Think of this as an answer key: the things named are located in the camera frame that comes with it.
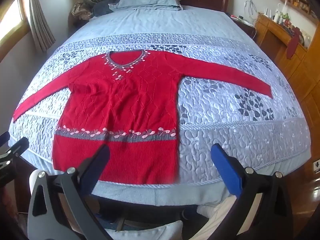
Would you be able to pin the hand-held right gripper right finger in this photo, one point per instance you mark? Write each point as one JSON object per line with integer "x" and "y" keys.
{"x": 225, "y": 165}

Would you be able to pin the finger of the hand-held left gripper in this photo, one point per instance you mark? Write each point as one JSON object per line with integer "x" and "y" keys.
{"x": 15, "y": 148}
{"x": 3, "y": 138}

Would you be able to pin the blue pillow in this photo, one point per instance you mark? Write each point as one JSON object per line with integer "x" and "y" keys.
{"x": 150, "y": 0}

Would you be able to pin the brown patterned cloth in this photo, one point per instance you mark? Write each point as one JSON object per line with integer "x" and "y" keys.
{"x": 80, "y": 11}

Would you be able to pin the dark red hanging cloth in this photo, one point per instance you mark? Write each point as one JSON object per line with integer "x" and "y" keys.
{"x": 293, "y": 42}

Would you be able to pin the white label sticker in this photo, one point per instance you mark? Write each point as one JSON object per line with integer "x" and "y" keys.
{"x": 317, "y": 166}

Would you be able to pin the blue quilted bedspread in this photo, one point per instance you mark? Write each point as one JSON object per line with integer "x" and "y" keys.
{"x": 225, "y": 120}

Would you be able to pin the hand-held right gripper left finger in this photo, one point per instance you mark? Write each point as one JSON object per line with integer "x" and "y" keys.
{"x": 98, "y": 162}

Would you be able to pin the white bottle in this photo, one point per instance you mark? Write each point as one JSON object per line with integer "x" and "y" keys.
{"x": 276, "y": 16}

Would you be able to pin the red knitted sweater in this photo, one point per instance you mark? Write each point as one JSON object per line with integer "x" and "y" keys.
{"x": 120, "y": 105}

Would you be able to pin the wooden desk with clutter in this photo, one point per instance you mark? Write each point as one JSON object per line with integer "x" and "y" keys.
{"x": 287, "y": 60}

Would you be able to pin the dark wooden nightstand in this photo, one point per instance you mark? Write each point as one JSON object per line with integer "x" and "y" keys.
{"x": 243, "y": 26}

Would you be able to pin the light blue cushion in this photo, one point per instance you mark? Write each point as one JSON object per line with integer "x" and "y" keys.
{"x": 150, "y": 230}

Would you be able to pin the beige curtain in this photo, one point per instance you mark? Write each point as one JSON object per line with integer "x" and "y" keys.
{"x": 40, "y": 17}

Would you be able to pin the window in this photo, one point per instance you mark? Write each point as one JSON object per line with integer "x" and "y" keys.
{"x": 10, "y": 22}

